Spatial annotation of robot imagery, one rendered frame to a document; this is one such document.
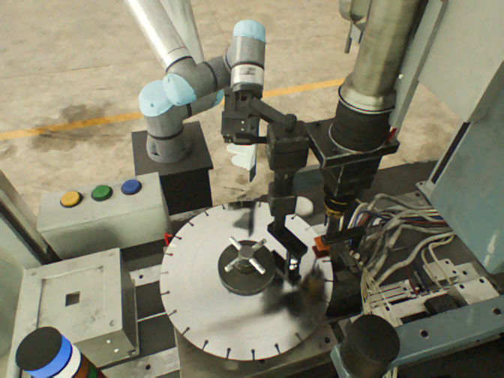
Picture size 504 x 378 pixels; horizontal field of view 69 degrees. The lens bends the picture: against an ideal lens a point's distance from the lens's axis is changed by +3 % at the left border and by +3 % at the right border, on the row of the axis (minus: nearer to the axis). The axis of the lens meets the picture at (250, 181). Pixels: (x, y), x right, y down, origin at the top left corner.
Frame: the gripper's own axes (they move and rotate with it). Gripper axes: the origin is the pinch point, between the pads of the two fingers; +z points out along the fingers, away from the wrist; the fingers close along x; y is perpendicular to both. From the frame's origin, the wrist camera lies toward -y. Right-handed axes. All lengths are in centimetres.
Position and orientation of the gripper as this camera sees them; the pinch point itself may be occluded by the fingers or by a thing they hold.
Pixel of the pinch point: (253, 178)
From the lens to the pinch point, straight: 77.2
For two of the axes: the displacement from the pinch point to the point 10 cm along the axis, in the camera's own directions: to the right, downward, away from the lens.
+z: -0.4, 9.9, -1.5
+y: -10.0, -0.4, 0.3
